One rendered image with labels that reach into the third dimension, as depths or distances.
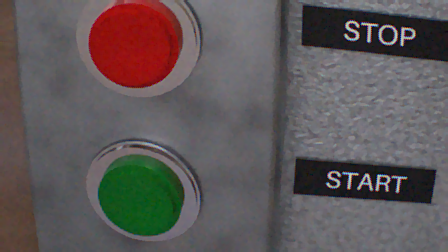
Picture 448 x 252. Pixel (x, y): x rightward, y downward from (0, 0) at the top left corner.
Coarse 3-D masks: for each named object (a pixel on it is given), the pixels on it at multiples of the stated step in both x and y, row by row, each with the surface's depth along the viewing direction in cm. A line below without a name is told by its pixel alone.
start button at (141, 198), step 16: (128, 160) 28; (112, 176) 28; (128, 176) 27; (144, 176) 27; (160, 176) 27; (112, 192) 28; (128, 192) 28; (144, 192) 27; (160, 192) 27; (176, 192) 28; (112, 208) 28; (128, 208) 28; (144, 208) 28; (160, 208) 28; (176, 208) 28; (128, 224) 28; (144, 224) 28; (160, 224) 28
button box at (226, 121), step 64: (64, 0) 26; (192, 0) 25; (256, 0) 25; (64, 64) 27; (256, 64) 26; (64, 128) 28; (128, 128) 27; (192, 128) 27; (256, 128) 27; (64, 192) 29; (256, 192) 28
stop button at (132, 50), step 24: (120, 0) 25; (144, 0) 25; (96, 24) 25; (120, 24) 25; (144, 24) 25; (168, 24) 25; (96, 48) 25; (120, 48) 25; (144, 48) 25; (168, 48) 25; (120, 72) 26; (144, 72) 25; (168, 72) 26
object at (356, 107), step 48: (336, 0) 26; (384, 0) 26; (432, 0) 26; (288, 48) 27; (288, 96) 28; (336, 96) 28; (384, 96) 27; (432, 96) 27; (288, 144) 29; (336, 144) 29; (384, 144) 28; (432, 144) 28; (288, 192) 30; (288, 240) 31; (336, 240) 30; (384, 240) 30; (432, 240) 30
